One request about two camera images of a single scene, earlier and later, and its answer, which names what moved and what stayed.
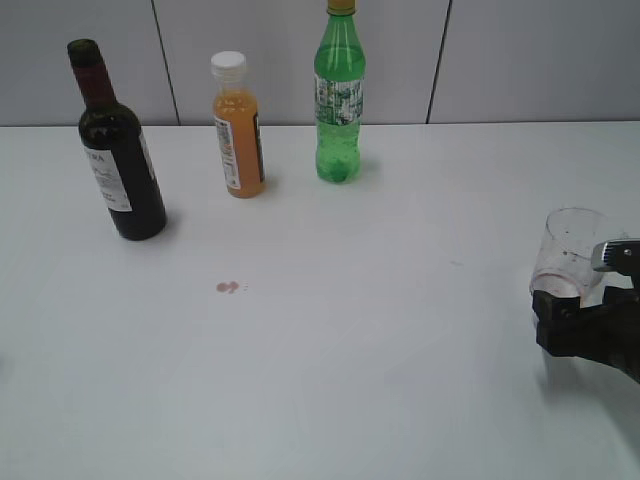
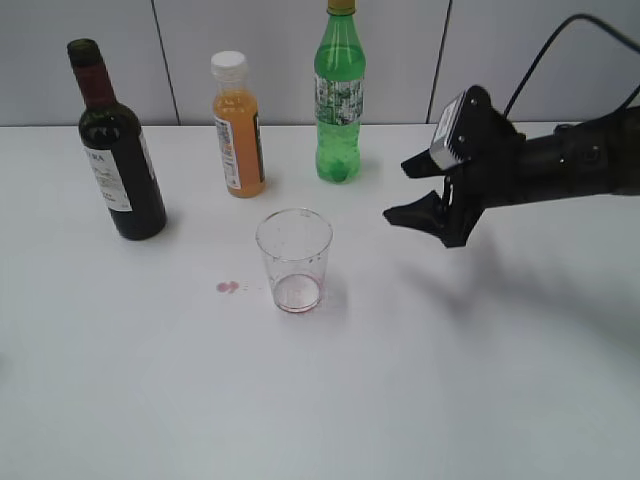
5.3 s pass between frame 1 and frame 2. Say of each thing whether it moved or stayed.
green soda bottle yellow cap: stayed
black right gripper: moved
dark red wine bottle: stayed
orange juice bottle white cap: stayed
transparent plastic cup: moved
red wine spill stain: stayed
